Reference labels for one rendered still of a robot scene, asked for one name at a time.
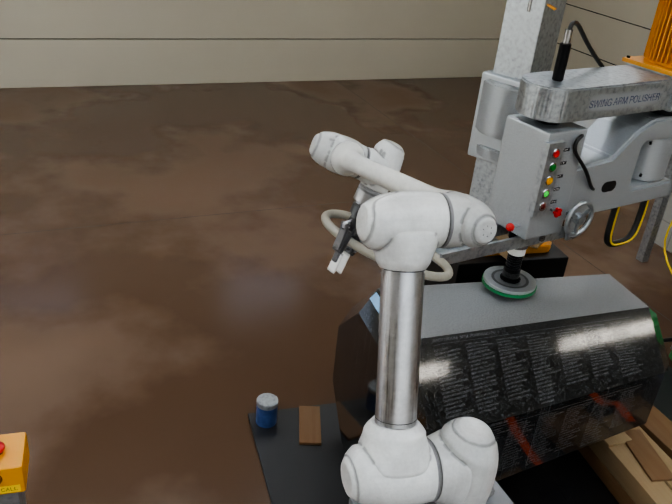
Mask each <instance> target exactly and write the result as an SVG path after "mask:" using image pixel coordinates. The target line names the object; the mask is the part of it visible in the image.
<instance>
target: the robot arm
mask: <svg viewBox="0 0 672 504"><path fill-rule="evenodd" d="M309 152H310V154H311V157H312V159H313V160H314V161H315V162H316V163H318V164H319V165H320V166H322V167H324V168H326V169H327V170H329V171H331V172H333V173H336V174H339V175H342V176H350V177H353V178H356V179H358V180H359V181H361V182H360V184H359V185H358V188H357V190H356V193H355V195H354V197H353V198H354V200H356V201H354V202H353V204H352V206H351V209H350V212H351V216H350V217H349V219H348V221H346V222H345V221H341V226H340V229H339V232H338V234H337V237H336V239H335V242H334V244H333V247H332V248H333V250H335V253H334V255H333V257H332V259H331V262H330V264H329V266H328V268H327V269H328V270H329V271H330V272H332V273H333V274H334V273H335V272H336V271H337V272H338V273H340V274H342V271H343V269H344V267H345V265H346V263H347V261H348V259H349V257H350V255H351V256H353V255H354V254H353V253H356V252H357V251H355V250H353V249H352V248H350V247H349V246H347V244H348V242H349V240H350V239H351V237H352V238H354V239H355V240H357V241H359V242H360V243H361V242H362V243H363V245H364V246H366V247H367V248H368V249H371V250H373V252H374V255H375V259H376V262H377V264H378V266H379V267H380V268H382V272H381V287H380V308H379V330H378V332H379V341H378V362H377V384H376V406H375V415H374V416H373V417H372V418H371V419H370V420H369V421H368V422H367V423H366V424H365V425H364V428H363V432H362V434H361V436H360V439H359V441H358V444H355V445H352V446H351V447H350V448H349V449H348V450H347V452H346V453H345V455H344V458H343V460H342V463H341V478H342V483H343V486H344V489H345V492H346V494H347V495H348V496H349V497H350V498H351V499H353V500H355V501H357V502H358V503H360V504H486V501H487V499H488V498H490V497H491V496H493V495H494V492H495V490H494V487H493V484H494V481H495V477H496V473H497V468H498V460H499V453H498V445H497V442H496V440H495V437H494V435H493V433H492V430H491V429H490V427H489V426H488V425H487V424H486V423H484V422H483V421H481V420H479V419H476V418H473V417H459V418H455V419H453V420H451V421H449V422H447V423H446V424H444V426H443V427H442V429H440V430H438V431H436V432H434V433H432V434H430V435H428V436H426V431H425V429H424V427H423V426H422V424H421V423H420V422H419V421H418V420H417V404H418V386H419V368H420V350H421V332H422V313H423V295H424V277H425V270H426V269H427V268H428V266H429V265H430V263H431V260H432V257H433V255H434V253H435V251H436V248H452V247H463V246H464V245H466V246H468V247H471V248H472V247H481V246H484V245H487V244H488V243H490V242H491V241H492V239H493V238H494V236H495V234H496V231H497V225H496V218H495V216H494V214H493V212H492V211H491V210H490V208H489V207H488V206H487V205H486V204H485V203H483V202H482V201H480V200H478V199H477V198H475V197H473V196H471V195H468V194H464V193H460V192H457V191H450V190H443V189H438V188H435V187H433V186H430V185H428V184H426V183H423V182H421V181H419V180H416V179H414V178H412V177H410V176H407V175H405V174H403V173H400V170H401V166H402V163H403V160H404V154H405V153H404V150H403V148H402V147H401V146H400V145H399V144H397V143H395V142H393V141H390V140H387V139H383V140H381V141H380V142H378V143H377V144H376V145H375V147H374V149H373V148H369V147H366V146H364V145H362V144H361V143H359V142H358V141H356V140H354V139H352V138H350V137H347V136H344V135H341V134H338V133H335V132H320V133H319V134H316V135H315V137H314V138H313V140H312V143H311V145H310V149H309ZM388 191H390V192H388ZM387 192H388V193H387ZM350 231H351V232H350ZM345 247H346V248H345ZM344 249H345V251H344Z"/></svg>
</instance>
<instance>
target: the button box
mask: <svg viewBox="0 0 672 504"><path fill-rule="evenodd" d="M565 143H566V142H565V141H563V140H559V141H552V142H548V141H546V142H545V143H544V147H543V152H542V156H541V160H540V164H539V168H538V172H537V177H536V181H535V185H534V189H533V193H532V197H531V202H530V206H529V210H528V214H527V215H528V216H530V217H532V218H534V217H538V216H543V215H547V214H548V210H549V206H550V202H551V198H552V194H553V190H554V186H555V183H556V179H557V175H558V171H559V167H560V163H561V159H562V155H563V151H564V147H565ZM556 149H559V150H560V154H559V156H558V157H557V158H555V159H554V158H552V153H553V152H554V150H556ZM552 163H556V169H555V170H554V171H553V172H549V166H550V165H551V164H552ZM549 176H552V177H553V182H552V183H551V184H550V185H546V183H545V182H546V179H547V178H548V177H549ZM546 189H549V190H550V194H549V196H548V197H547V198H543V197H542V194H543V192H544V191H545V190H546ZM543 202H546V204H547V205H546V208H545V210H543V211H540V210H539V206H540V205H541V203H543Z"/></svg>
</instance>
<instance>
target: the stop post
mask: <svg viewBox="0 0 672 504"><path fill-rule="evenodd" d="M0 441H1V442H3V443H4V444H5V449H4V451H3V452H2V453H1V454H0V476H1V477H2V479H3V480H2V483H1V484H0V504H27V502H26V496H25V490H26V486H27V476H28V466H29V457H30V454H29V448H28V441H27V434H26V433H25V432H20V433H11V434H3V435H0Z"/></svg>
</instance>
